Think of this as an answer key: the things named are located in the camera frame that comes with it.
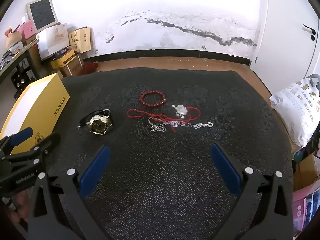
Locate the red cloth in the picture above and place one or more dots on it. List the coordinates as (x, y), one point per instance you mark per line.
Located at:
(90, 67)

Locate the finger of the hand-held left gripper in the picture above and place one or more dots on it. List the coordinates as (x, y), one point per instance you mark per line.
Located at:
(46, 143)
(22, 133)

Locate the person's left hand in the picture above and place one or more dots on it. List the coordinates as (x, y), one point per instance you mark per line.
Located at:
(18, 205)

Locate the open cardboard box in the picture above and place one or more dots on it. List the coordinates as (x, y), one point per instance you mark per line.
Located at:
(306, 170)

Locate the dark cloth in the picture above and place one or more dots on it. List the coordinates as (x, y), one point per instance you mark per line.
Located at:
(308, 142)

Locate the beige cardboard box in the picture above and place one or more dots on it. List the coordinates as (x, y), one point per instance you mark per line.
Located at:
(81, 40)

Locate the white printed bag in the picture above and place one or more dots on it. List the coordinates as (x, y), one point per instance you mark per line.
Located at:
(297, 110)

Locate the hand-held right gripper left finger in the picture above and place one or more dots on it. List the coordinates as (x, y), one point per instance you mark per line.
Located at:
(96, 170)

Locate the pink package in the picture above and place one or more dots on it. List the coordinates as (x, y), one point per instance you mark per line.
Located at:
(305, 205)

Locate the black and gold wristwatch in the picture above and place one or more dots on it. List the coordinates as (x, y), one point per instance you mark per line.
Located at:
(98, 126)

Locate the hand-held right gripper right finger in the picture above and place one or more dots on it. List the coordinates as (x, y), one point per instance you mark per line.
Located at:
(225, 167)

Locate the black patterned tablecloth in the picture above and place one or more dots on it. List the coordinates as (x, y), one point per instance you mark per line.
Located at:
(162, 180)

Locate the large yellow box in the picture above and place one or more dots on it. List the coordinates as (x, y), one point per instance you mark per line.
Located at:
(37, 100)

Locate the beige bag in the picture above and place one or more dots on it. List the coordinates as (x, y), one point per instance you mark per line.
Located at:
(12, 37)

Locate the small cardboard box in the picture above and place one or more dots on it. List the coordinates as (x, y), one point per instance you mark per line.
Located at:
(73, 68)

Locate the small yellow and black box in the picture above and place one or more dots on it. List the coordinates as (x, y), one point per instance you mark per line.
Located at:
(63, 60)

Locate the pink box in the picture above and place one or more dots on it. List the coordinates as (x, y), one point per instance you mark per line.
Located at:
(27, 30)

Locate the white door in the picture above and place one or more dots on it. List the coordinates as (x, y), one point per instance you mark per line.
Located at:
(282, 30)

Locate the white framed monitor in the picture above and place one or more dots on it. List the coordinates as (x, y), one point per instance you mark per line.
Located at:
(43, 13)

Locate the black shelf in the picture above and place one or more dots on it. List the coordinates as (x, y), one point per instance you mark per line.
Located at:
(15, 62)

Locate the grey cloth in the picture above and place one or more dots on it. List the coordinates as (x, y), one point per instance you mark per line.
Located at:
(315, 78)

